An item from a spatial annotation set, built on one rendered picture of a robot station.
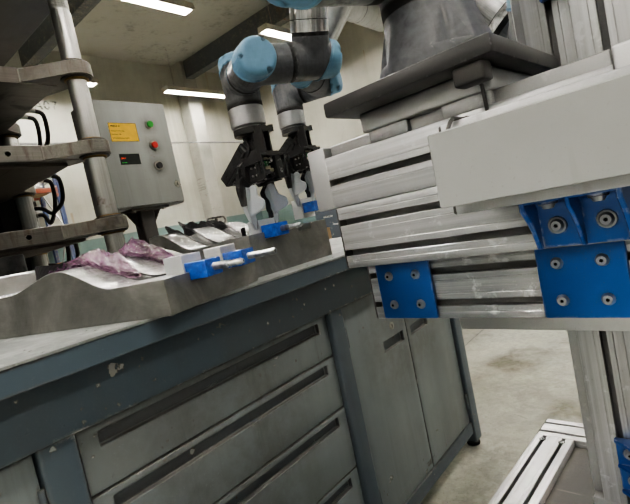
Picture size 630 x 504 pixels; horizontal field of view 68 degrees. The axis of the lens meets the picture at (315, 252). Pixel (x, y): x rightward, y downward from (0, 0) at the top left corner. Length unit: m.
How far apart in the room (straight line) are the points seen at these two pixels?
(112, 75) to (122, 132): 7.33
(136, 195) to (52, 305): 1.02
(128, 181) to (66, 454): 1.24
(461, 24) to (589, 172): 0.28
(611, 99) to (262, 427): 0.80
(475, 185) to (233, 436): 0.67
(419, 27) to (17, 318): 0.78
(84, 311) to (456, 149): 0.62
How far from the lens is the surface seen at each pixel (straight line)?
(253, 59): 0.91
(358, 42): 8.83
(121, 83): 9.24
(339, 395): 1.16
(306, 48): 0.97
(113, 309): 0.79
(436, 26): 0.61
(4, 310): 0.98
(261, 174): 0.96
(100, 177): 1.66
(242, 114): 1.00
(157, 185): 1.91
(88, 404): 0.77
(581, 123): 0.41
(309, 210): 1.28
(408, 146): 0.60
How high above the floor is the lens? 0.90
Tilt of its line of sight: 4 degrees down
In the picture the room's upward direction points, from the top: 12 degrees counter-clockwise
